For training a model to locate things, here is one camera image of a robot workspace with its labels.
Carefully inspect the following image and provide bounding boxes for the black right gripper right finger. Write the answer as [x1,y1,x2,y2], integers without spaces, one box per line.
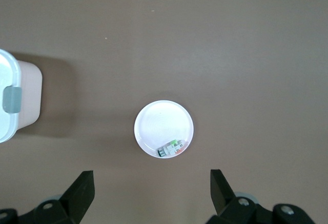
[206,169,316,224]

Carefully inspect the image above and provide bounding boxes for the brown table mat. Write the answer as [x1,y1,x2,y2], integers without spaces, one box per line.
[0,0,328,224]

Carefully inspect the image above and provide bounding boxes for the white lidded storage box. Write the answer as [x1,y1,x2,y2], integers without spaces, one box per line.
[0,48,43,144]

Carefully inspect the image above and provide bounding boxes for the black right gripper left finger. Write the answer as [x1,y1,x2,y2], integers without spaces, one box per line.
[0,170,96,224]

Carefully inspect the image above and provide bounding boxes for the green push-button switch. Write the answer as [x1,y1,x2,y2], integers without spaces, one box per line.
[156,138,186,158]

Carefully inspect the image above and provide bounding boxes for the pink round plate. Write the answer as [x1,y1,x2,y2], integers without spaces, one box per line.
[133,99,195,160]

